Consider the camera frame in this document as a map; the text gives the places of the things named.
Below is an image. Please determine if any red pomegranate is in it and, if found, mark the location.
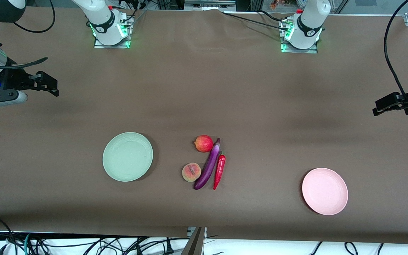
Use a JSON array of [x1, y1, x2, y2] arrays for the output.
[[194, 135, 214, 153]]

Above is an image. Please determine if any red chili pepper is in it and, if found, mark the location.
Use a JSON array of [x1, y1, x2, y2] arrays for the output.
[[213, 151, 226, 191]]

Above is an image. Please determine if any pink round plate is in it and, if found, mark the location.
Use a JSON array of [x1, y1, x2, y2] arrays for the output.
[[302, 168, 349, 216]]

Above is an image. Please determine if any yellow pink peach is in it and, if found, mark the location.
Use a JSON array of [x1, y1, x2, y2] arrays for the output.
[[182, 163, 202, 183]]

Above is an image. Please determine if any aluminium frame post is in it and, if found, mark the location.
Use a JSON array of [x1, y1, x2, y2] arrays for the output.
[[181, 227, 207, 255]]

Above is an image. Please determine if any black base power cable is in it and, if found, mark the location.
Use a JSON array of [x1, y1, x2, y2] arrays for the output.
[[221, 10, 287, 29]]

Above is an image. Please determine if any brown table cloth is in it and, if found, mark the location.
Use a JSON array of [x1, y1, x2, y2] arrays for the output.
[[0, 7, 408, 245]]

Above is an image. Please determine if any purple eggplant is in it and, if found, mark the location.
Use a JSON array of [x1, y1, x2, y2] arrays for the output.
[[194, 138, 221, 190]]

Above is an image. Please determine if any light green round plate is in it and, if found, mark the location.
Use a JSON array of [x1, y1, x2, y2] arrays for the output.
[[102, 132, 153, 182]]

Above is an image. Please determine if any teal floor cable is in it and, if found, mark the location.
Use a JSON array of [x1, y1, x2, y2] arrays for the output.
[[22, 233, 32, 255]]

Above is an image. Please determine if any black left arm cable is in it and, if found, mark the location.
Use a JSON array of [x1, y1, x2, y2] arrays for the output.
[[383, 0, 408, 105]]

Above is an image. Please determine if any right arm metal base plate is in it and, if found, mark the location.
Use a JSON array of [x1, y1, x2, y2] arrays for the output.
[[93, 9, 134, 49]]

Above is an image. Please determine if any silver metal rail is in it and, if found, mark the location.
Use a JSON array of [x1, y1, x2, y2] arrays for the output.
[[184, 0, 237, 11]]

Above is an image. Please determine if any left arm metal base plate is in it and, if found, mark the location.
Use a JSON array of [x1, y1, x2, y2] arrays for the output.
[[279, 18, 319, 54]]

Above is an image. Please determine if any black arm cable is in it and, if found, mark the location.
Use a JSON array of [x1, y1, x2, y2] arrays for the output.
[[0, 0, 56, 70], [383, 0, 408, 105]]

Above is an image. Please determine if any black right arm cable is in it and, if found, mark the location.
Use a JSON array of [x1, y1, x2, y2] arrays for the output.
[[0, 0, 56, 70]]

